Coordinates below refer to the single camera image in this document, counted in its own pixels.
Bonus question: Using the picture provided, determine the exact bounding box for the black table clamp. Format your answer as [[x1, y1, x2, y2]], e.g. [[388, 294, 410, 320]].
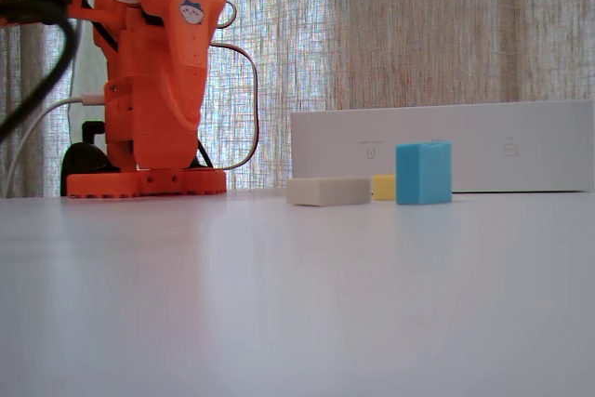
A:
[[59, 120, 122, 196]]

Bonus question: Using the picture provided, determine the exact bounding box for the yellow foam cuboid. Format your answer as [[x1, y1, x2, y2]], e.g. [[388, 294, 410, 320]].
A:
[[372, 174, 398, 202]]

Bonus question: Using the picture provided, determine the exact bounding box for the white foam cuboid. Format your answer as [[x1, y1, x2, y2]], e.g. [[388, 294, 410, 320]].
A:
[[285, 177, 373, 207]]

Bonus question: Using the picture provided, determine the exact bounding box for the black power cable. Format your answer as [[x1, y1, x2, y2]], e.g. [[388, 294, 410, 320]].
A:
[[195, 139, 216, 170]]

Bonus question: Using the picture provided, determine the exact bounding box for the beige woven curtain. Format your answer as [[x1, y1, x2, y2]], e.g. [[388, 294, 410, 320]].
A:
[[0, 0, 595, 198]]

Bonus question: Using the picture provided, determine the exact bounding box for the servo wire on arm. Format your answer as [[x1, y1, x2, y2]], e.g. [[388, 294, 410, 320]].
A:
[[216, 0, 239, 30]]

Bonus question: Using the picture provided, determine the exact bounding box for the long looping servo wire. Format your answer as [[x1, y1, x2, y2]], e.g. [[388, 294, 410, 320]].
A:
[[194, 41, 260, 171]]

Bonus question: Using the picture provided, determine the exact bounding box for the blue foam cuboid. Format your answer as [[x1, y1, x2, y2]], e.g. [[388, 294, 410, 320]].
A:
[[394, 139, 454, 206]]

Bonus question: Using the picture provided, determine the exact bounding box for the white cardboard box bin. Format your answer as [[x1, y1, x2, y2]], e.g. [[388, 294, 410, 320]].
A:
[[290, 99, 595, 194]]

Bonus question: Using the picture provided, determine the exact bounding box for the white USB cable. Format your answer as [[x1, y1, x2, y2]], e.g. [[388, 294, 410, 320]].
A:
[[4, 94, 107, 198]]

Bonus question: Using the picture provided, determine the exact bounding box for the thick black camera cable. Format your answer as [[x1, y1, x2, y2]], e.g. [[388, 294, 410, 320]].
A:
[[0, 1, 79, 142]]

